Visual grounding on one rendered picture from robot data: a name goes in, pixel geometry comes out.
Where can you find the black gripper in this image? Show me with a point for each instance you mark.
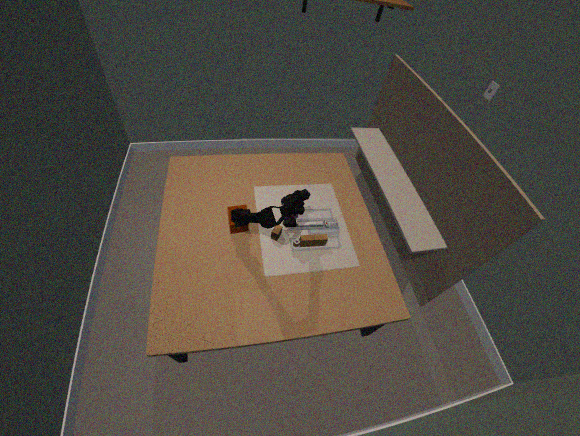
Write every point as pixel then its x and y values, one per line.
pixel 289 221

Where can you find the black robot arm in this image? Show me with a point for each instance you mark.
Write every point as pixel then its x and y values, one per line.
pixel 293 202

